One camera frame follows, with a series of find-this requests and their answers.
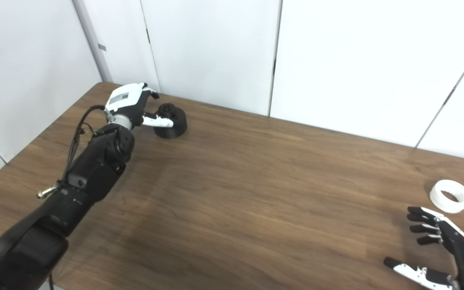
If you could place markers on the round black plastic part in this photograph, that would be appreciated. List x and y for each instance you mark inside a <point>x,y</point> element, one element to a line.
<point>175,129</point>

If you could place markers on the grey wall corner strip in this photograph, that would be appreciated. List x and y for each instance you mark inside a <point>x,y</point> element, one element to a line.
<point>91,40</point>

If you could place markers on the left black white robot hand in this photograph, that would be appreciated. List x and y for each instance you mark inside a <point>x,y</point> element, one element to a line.
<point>125,98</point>

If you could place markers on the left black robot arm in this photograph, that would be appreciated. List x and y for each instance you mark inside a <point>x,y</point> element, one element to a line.
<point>95,165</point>

